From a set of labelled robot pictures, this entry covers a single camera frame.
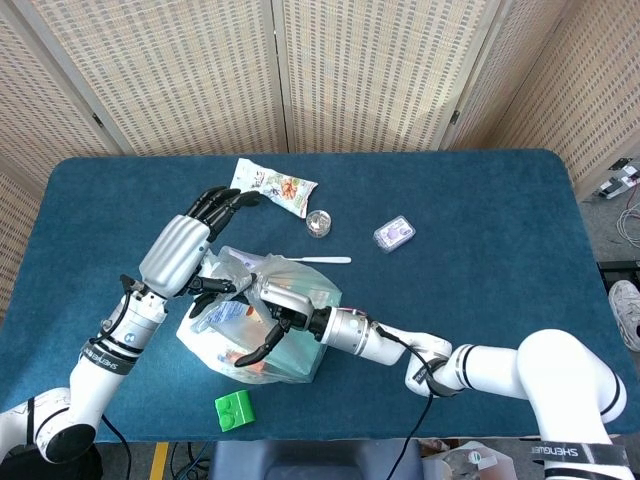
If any clear plastic bag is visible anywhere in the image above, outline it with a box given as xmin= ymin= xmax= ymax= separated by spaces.
xmin=175 ymin=245 xmax=344 ymax=385

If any white sneaker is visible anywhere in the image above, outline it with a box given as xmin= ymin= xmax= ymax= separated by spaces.
xmin=607 ymin=280 xmax=640 ymax=352

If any orange packet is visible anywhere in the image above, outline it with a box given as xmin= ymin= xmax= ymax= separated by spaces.
xmin=219 ymin=349 xmax=266 ymax=374

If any small purple clear box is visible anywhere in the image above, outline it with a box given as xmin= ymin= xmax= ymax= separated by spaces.
xmin=372 ymin=215 xmax=417 ymax=254

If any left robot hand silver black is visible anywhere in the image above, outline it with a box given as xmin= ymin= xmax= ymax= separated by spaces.
xmin=138 ymin=185 xmax=262 ymax=301

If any teal box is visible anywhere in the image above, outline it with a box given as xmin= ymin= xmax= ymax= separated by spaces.
xmin=264 ymin=284 xmax=344 ymax=384

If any white cable bundle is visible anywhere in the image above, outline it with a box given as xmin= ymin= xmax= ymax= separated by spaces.
xmin=617 ymin=197 xmax=640 ymax=245

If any clear bottle green cap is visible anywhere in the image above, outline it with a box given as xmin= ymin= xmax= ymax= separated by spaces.
xmin=442 ymin=448 xmax=496 ymax=480

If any blue table cloth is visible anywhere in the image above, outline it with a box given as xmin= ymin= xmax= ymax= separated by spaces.
xmin=0 ymin=148 xmax=619 ymax=445

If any woven bamboo screen panel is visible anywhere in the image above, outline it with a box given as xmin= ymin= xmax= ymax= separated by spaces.
xmin=0 ymin=7 xmax=124 ymax=186
xmin=272 ymin=0 xmax=514 ymax=154
xmin=494 ymin=0 xmax=640 ymax=201
xmin=439 ymin=0 xmax=581 ymax=151
xmin=9 ymin=0 xmax=290 ymax=157
xmin=0 ymin=169 xmax=44 ymax=321

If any black metal frame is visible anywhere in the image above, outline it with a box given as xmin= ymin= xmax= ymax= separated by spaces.
xmin=597 ymin=260 xmax=640 ymax=291

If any small clear round container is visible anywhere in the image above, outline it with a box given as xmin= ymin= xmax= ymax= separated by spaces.
xmin=305 ymin=209 xmax=334 ymax=240

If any white printed snack packet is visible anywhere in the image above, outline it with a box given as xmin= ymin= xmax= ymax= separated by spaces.
xmin=230 ymin=157 xmax=320 ymax=219

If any green plastic block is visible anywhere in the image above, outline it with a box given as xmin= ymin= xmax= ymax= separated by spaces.
xmin=214 ymin=389 xmax=258 ymax=432

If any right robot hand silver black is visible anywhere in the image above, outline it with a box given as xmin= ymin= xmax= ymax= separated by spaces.
xmin=189 ymin=280 xmax=332 ymax=369

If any beige cardboard box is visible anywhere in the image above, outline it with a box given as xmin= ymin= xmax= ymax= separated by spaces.
xmin=477 ymin=442 xmax=531 ymax=480

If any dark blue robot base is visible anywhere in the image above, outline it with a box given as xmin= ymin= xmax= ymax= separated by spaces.
xmin=207 ymin=439 xmax=425 ymax=480

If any electronics board with wires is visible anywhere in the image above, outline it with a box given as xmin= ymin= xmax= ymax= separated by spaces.
xmin=582 ymin=156 xmax=640 ymax=204

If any white printed paper pack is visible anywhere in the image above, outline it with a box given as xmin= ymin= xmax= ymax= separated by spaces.
xmin=192 ymin=299 xmax=251 ymax=341

